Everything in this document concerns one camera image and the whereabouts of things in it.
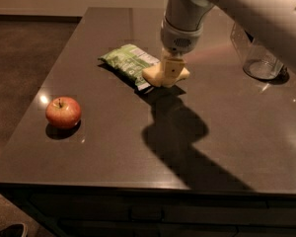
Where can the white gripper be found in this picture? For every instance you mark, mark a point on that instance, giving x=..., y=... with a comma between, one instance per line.
x=178, y=39

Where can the yellow sponge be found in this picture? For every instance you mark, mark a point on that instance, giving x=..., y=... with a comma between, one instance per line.
x=158, y=76

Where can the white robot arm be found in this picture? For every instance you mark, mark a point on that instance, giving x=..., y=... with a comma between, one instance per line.
x=272, y=22

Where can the green jalapeno chip bag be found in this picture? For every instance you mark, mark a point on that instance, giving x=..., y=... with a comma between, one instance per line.
x=129, y=60

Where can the clear glass jar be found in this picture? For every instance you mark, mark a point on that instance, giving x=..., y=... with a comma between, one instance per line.
x=256, y=60

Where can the red apple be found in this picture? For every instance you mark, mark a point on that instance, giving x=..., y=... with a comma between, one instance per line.
x=63, y=112

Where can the black shoe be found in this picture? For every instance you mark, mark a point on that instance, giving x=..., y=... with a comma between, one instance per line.
x=15, y=230

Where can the dark drawer handle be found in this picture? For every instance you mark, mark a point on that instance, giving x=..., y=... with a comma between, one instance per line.
x=146, y=213

